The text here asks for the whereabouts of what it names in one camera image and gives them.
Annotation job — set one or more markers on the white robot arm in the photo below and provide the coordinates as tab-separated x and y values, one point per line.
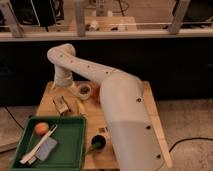
133	137

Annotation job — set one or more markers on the clear cup with brown contents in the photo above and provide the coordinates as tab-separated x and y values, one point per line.
84	91

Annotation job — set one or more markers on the black cup with green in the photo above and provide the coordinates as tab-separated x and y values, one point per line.
98	142

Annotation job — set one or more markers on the orange plate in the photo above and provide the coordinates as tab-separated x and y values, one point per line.
96	92

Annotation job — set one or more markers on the wooden table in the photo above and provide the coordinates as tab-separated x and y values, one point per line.
105	159

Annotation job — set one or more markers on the metal fork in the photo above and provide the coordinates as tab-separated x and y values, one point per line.
103	129

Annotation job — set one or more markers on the green plastic tray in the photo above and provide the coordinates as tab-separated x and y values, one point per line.
68	153

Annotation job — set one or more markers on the orange fruit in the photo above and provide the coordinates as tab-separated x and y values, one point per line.
41	128

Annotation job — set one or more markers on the blue grey sponge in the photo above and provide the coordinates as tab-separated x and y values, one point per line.
46	148

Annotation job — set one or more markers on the white plastic fork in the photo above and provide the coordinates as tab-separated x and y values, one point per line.
30	154

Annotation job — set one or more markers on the metal frame rail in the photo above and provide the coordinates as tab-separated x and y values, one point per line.
142	18

